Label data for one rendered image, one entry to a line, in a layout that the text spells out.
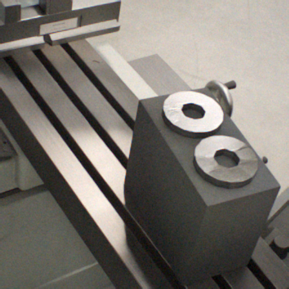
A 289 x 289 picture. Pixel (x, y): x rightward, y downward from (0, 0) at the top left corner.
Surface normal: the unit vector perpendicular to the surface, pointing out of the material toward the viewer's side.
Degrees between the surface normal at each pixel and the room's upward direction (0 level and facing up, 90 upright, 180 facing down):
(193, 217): 90
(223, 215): 90
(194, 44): 0
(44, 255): 90
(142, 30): 0
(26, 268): 90
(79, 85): 0
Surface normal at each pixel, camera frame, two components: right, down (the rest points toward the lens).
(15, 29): 0.51, 0.65
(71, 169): 0.15, -0.71
